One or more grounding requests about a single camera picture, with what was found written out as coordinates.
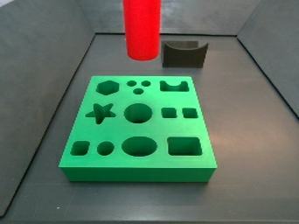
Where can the dark grey u-shaped block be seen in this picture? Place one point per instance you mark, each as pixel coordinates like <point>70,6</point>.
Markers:
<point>183,53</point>

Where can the green shape sorter block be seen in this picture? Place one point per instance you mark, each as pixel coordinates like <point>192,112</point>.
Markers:
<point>139,132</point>

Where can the red cylinder peg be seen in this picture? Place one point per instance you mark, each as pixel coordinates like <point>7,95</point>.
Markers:
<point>142,19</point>

